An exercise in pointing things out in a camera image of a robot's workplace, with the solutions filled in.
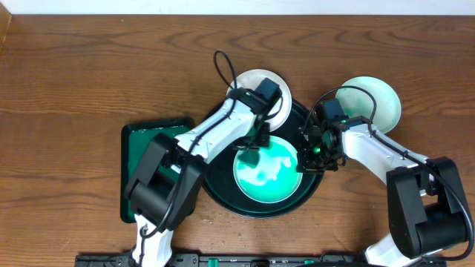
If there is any mint plate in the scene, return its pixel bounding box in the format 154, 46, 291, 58
233, 136, 303, 204
335, 76, 402, 134

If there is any white plate with green streaks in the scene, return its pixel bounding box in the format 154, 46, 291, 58
237, 69, 292, 132

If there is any green scouring sponge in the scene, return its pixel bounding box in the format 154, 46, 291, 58
237, 149, 260, 168

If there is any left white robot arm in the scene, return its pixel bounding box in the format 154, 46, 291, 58
124, 78, 282, 266

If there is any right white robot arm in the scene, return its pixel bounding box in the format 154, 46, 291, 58
298, 99, 474, 266

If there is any round black tray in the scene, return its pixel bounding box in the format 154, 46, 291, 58
203, 100, 323, 218

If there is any rectangular green tray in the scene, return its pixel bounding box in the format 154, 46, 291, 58
120, 117, 194, 223

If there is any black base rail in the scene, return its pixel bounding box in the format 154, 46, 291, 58
74, 254, 368, 267

